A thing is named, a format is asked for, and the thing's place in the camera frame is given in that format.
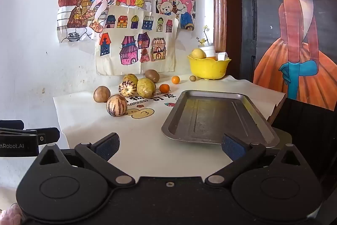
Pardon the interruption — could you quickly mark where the large yellow mango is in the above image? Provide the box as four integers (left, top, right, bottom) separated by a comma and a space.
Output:
136, 78, 156, 99

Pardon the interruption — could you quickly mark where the yellow plastic bowl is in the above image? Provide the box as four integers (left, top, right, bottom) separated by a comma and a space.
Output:
187, 54, 231, 80

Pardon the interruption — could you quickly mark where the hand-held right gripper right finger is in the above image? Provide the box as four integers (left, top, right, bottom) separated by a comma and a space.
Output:
205, 133, 303, 187

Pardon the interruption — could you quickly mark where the wall poster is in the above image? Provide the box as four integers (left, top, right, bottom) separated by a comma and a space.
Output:
253, 0, 337, 112

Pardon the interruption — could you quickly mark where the striped pepino melon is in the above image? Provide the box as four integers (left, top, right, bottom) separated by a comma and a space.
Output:
106, 94, 128, 117
118, 81, 137, 97

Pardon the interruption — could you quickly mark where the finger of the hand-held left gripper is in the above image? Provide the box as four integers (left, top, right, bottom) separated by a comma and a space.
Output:
25, 127, 60, 147
0, 120, 25, 131

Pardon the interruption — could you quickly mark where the black door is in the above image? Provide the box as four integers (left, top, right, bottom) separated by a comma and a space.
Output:
237, 0, 260, 83

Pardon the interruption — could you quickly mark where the wooden door frame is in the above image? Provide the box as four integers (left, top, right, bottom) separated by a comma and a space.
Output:
211, 0, 241, 76

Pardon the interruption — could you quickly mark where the pink fuzzy cloth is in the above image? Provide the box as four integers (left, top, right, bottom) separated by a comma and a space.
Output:
0, 202, 23, 225

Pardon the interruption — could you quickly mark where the brown kiwi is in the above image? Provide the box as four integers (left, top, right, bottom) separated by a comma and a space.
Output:
145, 69, 160, 83

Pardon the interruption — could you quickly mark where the yellow lemon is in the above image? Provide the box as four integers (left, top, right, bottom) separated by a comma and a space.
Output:
190, 48, 206, 59

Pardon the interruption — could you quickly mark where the brown passion fruit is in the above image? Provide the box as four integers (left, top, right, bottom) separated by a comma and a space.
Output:
94, 86, 111, 103

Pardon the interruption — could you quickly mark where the pale green plastic object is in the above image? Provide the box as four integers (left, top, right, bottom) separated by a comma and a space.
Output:
274, 129, 293, 148

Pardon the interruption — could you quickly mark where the metal tray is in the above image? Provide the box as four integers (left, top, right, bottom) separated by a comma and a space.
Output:
161, 90, 279, 148

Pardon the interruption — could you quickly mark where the colourful houses wall drawing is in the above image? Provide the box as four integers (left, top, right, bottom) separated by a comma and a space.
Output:
95, 5, 179, 76

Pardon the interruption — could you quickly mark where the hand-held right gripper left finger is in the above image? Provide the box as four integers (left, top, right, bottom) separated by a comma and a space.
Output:
33, 132, 136, 188

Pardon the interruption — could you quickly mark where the yellow flower sprig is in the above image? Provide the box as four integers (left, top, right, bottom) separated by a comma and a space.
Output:
196, 25, 211, 45

